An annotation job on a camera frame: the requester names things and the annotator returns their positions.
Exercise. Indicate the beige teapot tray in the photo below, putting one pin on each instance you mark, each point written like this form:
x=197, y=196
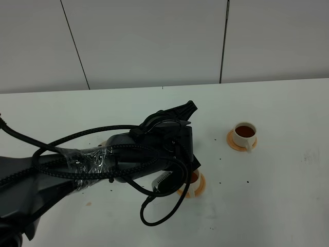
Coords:
x=104, y=143

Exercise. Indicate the white far teacup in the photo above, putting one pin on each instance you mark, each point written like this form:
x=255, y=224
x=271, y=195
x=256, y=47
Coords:
x=245, y=129

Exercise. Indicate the white near teacup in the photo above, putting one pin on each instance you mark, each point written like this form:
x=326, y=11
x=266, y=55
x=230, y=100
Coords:
x=194, y=183

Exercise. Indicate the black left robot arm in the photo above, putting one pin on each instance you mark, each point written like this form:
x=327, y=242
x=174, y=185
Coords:
x=155, y=157

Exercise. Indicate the orange near saucer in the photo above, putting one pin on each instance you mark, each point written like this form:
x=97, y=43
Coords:
x=201, y=189

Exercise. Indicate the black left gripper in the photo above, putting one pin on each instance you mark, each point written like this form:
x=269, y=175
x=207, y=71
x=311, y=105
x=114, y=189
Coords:
x=169, y=131

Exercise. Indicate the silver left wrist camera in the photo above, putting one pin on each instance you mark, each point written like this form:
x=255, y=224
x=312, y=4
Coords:
x=173, y=178

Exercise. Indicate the orange saucer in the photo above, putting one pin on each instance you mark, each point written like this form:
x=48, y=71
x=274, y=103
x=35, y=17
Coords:
x=239, y=143
x=201, y=189

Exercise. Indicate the white teacup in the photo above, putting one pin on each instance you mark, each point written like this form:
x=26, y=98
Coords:
x=194, y=183
x=245, y=129

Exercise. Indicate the orange far saucer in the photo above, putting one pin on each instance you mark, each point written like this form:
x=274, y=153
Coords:
x=239, y=143

